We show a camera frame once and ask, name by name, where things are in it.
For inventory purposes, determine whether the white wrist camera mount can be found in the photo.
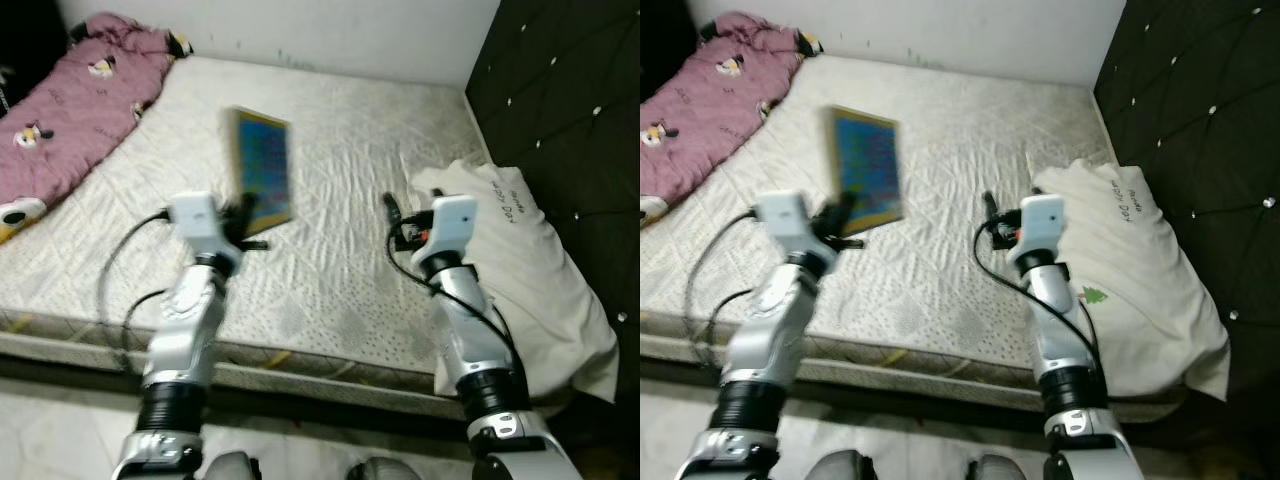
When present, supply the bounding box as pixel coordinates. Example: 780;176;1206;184
165;192;241;266
412;196;478;281
1008;195;1068;276
752;192;836;269

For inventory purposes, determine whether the silver robot leg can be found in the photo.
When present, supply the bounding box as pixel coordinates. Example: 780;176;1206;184
965;455;1031;480
345;458;421;480
815;450;881;480
200;450;263;480

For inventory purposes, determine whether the pink cartoon print blanket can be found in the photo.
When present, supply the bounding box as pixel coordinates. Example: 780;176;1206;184
640;12;823;226
0;12;193;246

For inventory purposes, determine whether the white pillow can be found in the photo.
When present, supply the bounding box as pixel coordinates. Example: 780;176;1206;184
410;160;619;403
1030;158;1231;401

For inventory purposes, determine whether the silver left robot leg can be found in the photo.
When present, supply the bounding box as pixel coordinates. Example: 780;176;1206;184
815;450;881;480
200;450;263;480

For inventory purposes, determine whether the black tufted headboard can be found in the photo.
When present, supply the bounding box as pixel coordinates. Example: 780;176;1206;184
1093;0;1280;421
465;0;641;401

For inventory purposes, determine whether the grey quilted mattress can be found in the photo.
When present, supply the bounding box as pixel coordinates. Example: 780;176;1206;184
640;55;1191;421
0;55;601;416

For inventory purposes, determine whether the silver right robot leg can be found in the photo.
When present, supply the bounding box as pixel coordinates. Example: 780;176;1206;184
345;458;421;480
965;455;1031;480

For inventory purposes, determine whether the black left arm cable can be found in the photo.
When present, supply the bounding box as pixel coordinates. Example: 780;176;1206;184
121;290;171;373
708;290;758;373

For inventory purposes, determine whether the black left camera cable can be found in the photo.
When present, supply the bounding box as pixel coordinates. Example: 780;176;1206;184
97;210;171;351
687;208;758;346

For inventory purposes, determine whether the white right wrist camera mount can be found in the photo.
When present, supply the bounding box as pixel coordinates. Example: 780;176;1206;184
1008;195;1068;276
412;196;478;281

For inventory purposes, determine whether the colourful children's book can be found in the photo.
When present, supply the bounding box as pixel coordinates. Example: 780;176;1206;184
825;105;904;236
228;107;296;236

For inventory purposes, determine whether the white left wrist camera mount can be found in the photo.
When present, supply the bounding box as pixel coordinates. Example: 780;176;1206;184
165;192;241;266
752;192;836;269

